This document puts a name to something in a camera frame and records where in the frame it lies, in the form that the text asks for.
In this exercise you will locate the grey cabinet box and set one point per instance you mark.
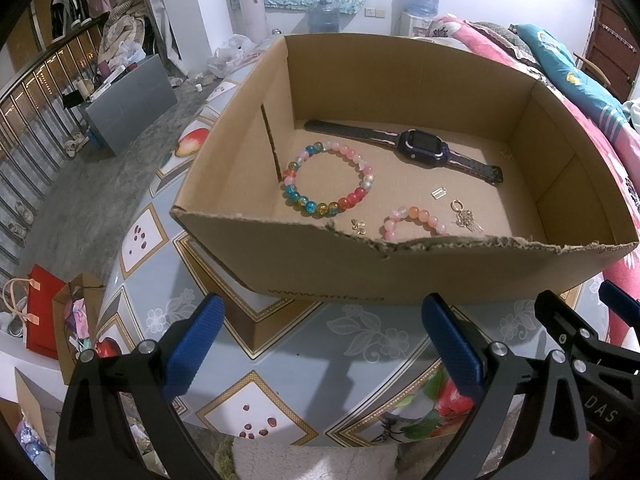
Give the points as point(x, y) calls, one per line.
point(135, 105)

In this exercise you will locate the white water dispenser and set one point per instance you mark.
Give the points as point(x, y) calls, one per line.
point(414, 25)

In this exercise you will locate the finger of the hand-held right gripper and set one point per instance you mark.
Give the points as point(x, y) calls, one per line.
point(565, 320)
point(622, 297)

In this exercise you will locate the wooden chair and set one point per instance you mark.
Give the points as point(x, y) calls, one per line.
point(595, 67)

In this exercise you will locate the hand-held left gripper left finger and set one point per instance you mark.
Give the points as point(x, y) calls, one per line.
point(192, 347)

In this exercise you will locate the white plastic bag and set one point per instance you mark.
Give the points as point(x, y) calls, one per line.
point(230, 55)

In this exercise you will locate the teal printed pillow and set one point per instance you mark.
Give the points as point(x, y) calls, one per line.
point(560, 60)

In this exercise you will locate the gold hoop earring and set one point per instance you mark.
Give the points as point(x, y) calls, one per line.
point(452, 205)

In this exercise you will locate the purple smart watch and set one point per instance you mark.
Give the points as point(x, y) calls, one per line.
point(417, 142)

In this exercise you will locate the dark hanging jacket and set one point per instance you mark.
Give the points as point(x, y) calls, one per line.
point(70, 0)

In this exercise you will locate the metal stair railing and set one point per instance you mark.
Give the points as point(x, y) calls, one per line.
point(30, 105)

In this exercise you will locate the white green fleece garment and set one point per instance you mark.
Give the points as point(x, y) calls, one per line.
point(280, 460)

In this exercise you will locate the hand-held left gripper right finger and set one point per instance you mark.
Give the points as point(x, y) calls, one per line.
point(450, 345)

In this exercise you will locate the pile of clothes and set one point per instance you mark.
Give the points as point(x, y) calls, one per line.
point(125, 30)

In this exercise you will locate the gold bow earring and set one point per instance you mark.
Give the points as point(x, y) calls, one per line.
point(358, 226)

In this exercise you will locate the brown cardboard box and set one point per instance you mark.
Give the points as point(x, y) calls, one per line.
point(325, 270)

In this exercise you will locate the brown paper bag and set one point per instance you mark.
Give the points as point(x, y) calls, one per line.
point(62, 330)

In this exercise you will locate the red shopping bag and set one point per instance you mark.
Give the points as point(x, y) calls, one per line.
point(42, 315)

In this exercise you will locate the brown wooden door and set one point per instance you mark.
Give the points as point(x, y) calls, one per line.
point(612, 25)

